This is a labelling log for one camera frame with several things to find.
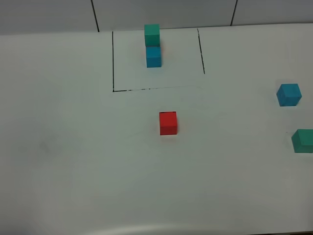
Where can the red cube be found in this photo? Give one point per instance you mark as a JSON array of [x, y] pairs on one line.
[[168, 124]]

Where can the blue template cube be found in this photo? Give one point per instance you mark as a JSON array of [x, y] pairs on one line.
[[153, 57]]

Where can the green template cube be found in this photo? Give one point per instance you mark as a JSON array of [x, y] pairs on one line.
[[152, 35]]

